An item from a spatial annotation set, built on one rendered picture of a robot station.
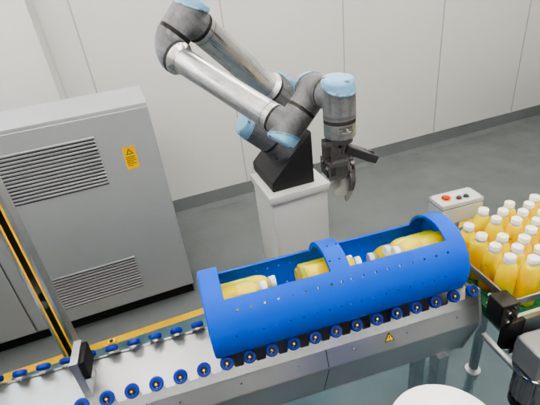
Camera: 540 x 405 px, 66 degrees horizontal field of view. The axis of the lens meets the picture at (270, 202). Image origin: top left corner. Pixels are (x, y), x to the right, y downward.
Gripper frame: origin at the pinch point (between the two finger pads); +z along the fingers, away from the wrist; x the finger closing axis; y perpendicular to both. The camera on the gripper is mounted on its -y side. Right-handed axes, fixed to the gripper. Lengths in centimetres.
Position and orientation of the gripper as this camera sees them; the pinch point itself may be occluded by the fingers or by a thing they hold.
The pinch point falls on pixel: (348, 196)
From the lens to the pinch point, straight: 129.8
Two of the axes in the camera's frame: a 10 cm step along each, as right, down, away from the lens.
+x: 2.6, 4.6, -8.5
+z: 1.1, 8.6, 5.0
